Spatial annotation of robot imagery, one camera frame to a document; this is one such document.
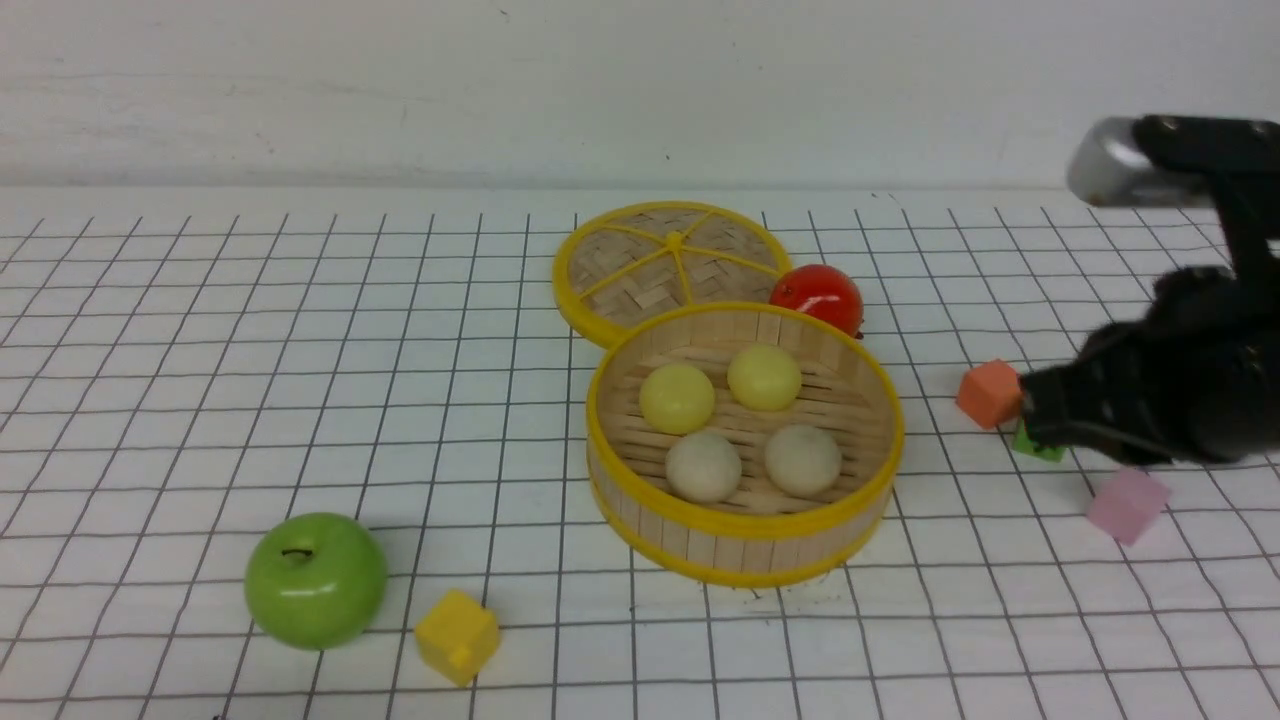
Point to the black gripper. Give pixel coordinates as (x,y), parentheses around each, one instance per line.
(1196,379)

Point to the white bun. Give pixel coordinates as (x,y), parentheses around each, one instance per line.
(802,460)
(703,468)

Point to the yellow bun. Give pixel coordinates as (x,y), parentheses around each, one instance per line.
(677,399)
(764,378)

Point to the bamboo steamer tray yellow rim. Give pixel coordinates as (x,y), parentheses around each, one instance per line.
(760,537)

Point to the woven steamer lid yellow rim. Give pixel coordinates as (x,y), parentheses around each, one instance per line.
(627,265)

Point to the pink cube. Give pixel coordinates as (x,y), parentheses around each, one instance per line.
(1128,504)

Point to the green cube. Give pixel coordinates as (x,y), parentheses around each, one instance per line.
(1022,443)

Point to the orange cube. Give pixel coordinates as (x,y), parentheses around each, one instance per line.
(989,394)

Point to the red tomato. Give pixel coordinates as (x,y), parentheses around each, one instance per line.
(824,292)

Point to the yellow cube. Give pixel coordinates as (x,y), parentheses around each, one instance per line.
(457,637)

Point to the green apple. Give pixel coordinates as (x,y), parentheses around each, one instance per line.
(315,581)

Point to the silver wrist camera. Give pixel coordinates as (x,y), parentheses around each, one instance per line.
(1161,161)

